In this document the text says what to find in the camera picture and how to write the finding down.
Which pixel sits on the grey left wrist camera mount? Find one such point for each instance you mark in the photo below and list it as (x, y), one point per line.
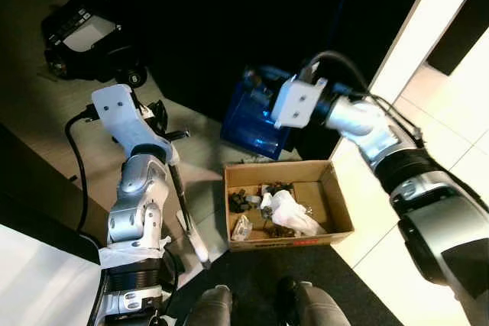
(122, 116)

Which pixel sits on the clear plastic wrapper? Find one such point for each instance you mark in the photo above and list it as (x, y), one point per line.
(241, 227)

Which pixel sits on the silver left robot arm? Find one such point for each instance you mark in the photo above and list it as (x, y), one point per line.
(137, 211)

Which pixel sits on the dark trash clump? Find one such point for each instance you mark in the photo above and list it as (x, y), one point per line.
(276, 188)

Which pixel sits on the blue plastic dustpan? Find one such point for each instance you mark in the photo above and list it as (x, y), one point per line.
(248, 124)

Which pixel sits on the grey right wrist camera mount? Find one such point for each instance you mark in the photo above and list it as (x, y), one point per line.
(299, 103)

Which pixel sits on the black wheeled equipment case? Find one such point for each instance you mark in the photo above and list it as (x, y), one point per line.
(92, 43)

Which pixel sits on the grey right robot leg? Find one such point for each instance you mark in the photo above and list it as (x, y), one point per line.
(325, 307)

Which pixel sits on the black broom with white head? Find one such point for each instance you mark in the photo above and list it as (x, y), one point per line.
(191, 223)

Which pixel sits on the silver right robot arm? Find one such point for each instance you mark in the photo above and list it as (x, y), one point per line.
(435, 204)

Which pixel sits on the grey robot leg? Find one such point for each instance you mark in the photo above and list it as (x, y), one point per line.
(325, 307)
(210, 307)

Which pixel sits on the crumpled white tissue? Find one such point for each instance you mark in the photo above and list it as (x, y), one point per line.
(294, 215)

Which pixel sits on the grey left robot leg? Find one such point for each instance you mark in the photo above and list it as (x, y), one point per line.
(210, 307)

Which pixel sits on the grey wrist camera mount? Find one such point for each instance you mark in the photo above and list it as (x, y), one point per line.
(299, 103)
(122, 116)

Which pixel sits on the brown cardboard box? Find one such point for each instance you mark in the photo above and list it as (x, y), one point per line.
(336, 215)

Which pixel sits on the small black trash item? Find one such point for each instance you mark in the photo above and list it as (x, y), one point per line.
(238, 201)

